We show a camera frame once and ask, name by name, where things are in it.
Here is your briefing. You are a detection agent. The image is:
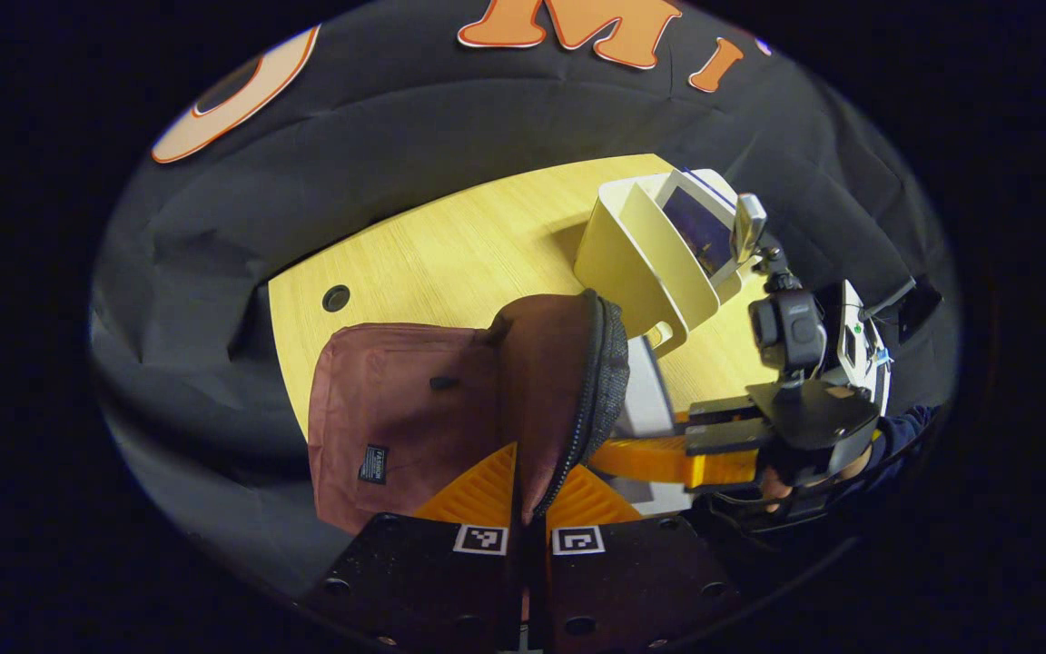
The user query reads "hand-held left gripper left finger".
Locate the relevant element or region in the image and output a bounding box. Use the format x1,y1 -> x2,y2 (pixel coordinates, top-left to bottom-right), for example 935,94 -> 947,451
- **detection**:
305,442 -> 525,653

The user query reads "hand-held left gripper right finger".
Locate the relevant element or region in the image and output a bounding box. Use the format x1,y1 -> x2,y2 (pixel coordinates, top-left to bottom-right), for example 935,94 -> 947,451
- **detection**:
532,463 -> 743,653

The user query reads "maroon schoolbag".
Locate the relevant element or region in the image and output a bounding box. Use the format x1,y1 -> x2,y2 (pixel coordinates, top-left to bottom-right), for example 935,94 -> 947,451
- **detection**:
308,289 -> 630,535

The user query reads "book with blue purple cover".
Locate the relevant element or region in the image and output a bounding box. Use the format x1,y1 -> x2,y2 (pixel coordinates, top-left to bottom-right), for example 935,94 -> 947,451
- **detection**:
655,168 -> 742,282

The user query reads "white bookshelf rack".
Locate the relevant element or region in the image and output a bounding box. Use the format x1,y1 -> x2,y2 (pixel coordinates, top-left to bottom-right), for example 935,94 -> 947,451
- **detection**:
573,168 -> 765,358

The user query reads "black box device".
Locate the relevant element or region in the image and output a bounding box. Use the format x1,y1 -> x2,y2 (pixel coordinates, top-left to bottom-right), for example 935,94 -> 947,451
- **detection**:
895,277 -> 943,344

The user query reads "white equipment frame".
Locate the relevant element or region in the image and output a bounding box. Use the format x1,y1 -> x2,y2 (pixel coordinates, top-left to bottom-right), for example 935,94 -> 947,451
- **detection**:
836,280 -> 893,414

